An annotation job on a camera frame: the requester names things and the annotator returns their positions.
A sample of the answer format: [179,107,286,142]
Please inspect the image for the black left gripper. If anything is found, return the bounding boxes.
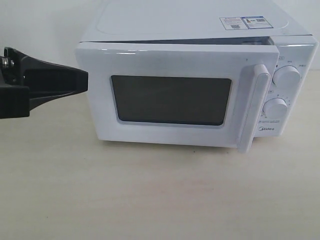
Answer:
[0,47,88,119]

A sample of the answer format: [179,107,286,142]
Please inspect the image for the white microwave door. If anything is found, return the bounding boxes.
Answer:
[75,42,279,152]

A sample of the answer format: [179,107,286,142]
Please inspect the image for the white Midea microwave oven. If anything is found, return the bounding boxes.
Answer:
[78,0,318,138]

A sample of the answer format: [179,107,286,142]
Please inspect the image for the blue white label sticker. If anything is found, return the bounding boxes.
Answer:
[219,16,273,30]

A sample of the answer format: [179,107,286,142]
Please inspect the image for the lower white timer knob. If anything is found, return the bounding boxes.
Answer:
[263,98,288,119]

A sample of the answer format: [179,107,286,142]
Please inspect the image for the upper white power knob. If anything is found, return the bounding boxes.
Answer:
[272,65,301,88]

